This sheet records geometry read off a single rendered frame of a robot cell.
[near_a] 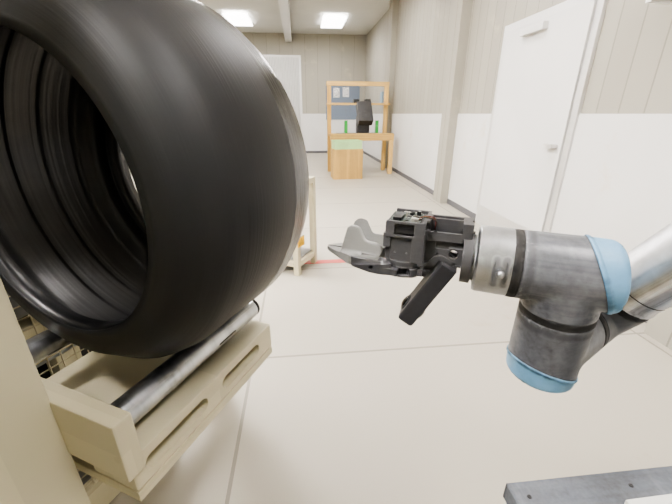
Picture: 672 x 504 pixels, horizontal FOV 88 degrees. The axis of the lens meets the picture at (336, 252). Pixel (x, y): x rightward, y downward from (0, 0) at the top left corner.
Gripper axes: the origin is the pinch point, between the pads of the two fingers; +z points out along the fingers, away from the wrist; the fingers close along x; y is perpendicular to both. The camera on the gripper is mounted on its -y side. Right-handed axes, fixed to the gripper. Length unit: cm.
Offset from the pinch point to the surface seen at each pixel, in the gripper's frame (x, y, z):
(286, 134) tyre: -1.5, 17.5, 8.6
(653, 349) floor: -179, -110, -133
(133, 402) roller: 22.7, -17.8, 22.2
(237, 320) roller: -0.9, -18.3, 21.7
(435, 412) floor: -84, -110, -17
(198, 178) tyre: 16.3, 13.6, 10.4
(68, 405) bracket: 28.2, -14.7, 26.2
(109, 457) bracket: 28.8, -20.6, 20.0
